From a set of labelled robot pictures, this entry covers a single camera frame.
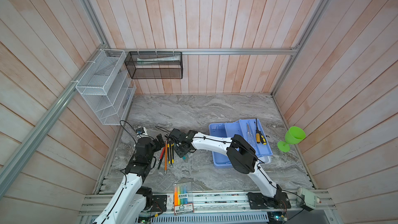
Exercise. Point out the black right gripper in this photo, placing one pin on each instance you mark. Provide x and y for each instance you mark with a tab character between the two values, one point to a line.
177	150

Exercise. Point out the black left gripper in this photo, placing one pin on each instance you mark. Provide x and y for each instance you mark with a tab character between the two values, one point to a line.
156	144

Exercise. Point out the red handled hex key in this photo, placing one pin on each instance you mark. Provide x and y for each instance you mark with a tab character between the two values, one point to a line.
161	157

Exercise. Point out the teal utility knife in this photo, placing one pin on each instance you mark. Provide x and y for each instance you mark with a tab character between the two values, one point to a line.
185	158

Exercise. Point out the yellow black utility knife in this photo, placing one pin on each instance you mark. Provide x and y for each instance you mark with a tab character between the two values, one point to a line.
171	153

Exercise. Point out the orange handled screwdriver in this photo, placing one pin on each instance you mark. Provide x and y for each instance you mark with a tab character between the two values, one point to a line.
166	157

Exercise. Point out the silver metal tool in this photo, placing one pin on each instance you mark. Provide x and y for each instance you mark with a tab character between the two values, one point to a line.
249	133

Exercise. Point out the yellow black handled screwdriver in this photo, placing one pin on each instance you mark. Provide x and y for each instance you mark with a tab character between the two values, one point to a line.
260	138

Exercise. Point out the white toolbox lid pink handle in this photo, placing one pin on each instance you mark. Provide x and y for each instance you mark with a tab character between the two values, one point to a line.
307	199

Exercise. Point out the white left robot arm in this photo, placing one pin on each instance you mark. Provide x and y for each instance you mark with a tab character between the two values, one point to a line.
131	198

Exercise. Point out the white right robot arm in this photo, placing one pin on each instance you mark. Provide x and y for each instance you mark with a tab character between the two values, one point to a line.
243	159

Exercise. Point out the highlighter marker pack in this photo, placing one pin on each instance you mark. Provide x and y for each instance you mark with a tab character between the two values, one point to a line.
183	198

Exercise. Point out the green plastic goblet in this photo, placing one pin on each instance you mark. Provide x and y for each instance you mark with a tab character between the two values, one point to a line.
292	137

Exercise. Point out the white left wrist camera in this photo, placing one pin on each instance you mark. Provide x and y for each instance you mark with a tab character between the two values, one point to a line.
142	131

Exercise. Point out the white wire mesh shelf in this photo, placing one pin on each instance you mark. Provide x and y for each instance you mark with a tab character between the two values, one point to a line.
106	88

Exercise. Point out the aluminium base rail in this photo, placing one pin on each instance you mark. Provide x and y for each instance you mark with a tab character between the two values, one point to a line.
232	207

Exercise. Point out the black wire mesh basket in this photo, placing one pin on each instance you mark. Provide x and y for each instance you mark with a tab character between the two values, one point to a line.
154	65

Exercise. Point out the horizontal aluminium wall rail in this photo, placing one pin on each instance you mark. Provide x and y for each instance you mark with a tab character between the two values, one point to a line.
216	51

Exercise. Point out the left aluminium frame rail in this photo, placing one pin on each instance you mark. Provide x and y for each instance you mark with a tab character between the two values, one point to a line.
19	159

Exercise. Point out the right aluminium frame post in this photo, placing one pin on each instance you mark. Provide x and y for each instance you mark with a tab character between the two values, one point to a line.
316	13

